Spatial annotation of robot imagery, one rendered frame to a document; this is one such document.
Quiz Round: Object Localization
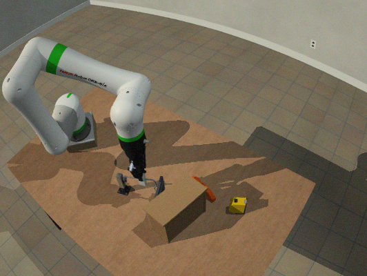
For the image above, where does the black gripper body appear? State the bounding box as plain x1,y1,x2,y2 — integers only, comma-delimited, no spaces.
125,146,145,165

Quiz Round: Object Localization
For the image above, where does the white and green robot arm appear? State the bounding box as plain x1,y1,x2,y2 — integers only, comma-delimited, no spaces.
2,37,151,155

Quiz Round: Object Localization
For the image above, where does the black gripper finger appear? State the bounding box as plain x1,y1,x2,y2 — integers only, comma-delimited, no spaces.
140,151,146,178
128,158,146,186

